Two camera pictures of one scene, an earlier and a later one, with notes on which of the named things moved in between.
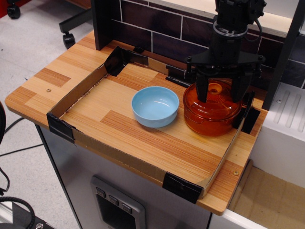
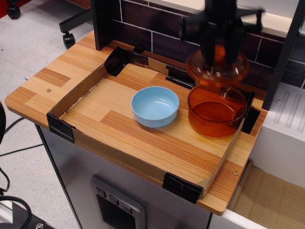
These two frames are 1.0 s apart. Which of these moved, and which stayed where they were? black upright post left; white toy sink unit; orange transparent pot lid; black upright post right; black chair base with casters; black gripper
Moved: orange transparent pot lid; black gripper
Stayed: black chair base with casters; black upright post left; black upright post right; white toy sink unit
